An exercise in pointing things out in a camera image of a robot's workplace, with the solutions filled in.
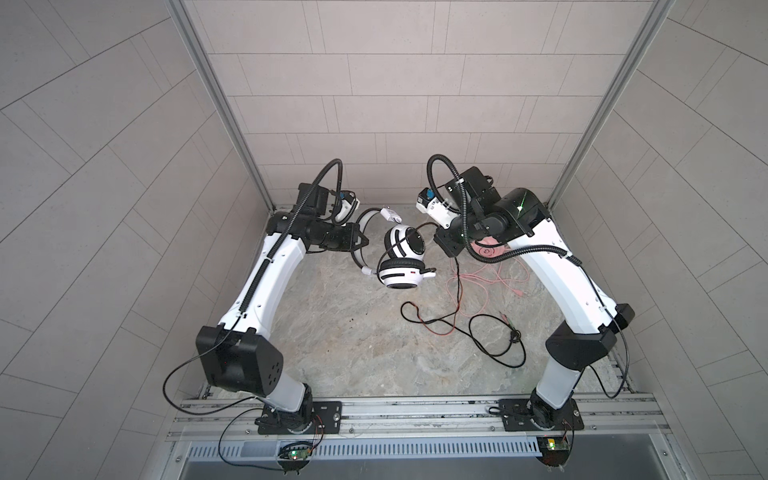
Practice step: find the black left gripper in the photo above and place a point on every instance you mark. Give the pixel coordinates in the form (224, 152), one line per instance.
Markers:
(347, 244)

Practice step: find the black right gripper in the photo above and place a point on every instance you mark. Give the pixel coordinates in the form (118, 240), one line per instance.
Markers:
(448, 245)

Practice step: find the white black gaming headphones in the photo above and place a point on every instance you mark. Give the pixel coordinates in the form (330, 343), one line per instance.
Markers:
(402, 266)

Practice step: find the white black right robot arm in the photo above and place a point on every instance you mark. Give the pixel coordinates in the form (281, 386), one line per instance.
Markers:
(593, 322)

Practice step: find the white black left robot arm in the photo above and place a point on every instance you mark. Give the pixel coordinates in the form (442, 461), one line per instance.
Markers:
(236, 354)

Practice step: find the pink headphones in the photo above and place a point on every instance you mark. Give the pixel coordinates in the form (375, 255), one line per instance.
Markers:
(489, 247)

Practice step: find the left circuit board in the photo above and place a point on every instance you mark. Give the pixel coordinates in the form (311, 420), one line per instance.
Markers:
(300, 451)

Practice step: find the circuit board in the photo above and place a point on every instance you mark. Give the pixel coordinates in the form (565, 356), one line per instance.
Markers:
(300, 451)
(555, 451)

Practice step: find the right circuit board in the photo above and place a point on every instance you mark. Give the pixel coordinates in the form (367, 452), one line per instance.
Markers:
(555, 451)

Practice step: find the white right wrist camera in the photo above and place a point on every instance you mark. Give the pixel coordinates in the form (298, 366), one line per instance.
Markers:
(439, 211)

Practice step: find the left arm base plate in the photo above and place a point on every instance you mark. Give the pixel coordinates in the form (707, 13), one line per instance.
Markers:
(324, 416)

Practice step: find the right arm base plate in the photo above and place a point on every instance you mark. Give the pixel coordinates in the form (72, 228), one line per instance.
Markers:
(536, 415)

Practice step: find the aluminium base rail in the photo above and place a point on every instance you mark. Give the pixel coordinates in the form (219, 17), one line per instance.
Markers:
(420, 417)

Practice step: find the aluminium left corner post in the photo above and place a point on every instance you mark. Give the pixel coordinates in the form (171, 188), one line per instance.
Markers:
(179, 13)

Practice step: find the aluminium corner post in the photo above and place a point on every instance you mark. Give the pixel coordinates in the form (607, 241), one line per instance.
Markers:
(179, 13)
(642, 41)

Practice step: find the aluminium right corner post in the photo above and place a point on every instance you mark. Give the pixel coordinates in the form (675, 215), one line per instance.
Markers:
(642, 41)

